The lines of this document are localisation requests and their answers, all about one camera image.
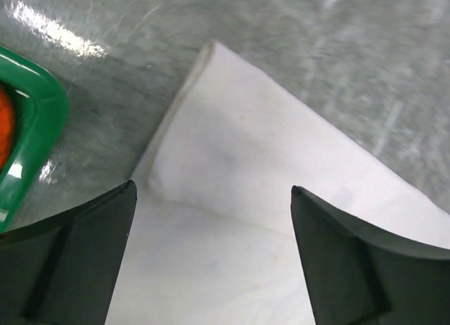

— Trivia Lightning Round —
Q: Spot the green plastic bin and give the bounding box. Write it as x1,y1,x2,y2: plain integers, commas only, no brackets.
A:
1,46,69,231

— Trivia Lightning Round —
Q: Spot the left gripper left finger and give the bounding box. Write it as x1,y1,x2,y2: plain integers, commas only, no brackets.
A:
1,180,137,324

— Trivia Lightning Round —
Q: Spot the white t shirt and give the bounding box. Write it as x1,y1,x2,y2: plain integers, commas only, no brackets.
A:
107,41,449,324

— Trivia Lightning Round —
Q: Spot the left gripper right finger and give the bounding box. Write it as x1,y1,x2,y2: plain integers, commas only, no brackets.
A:
290,186,449,324

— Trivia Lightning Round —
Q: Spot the orange t shirt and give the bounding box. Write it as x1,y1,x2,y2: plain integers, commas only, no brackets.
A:
0,85,16,169

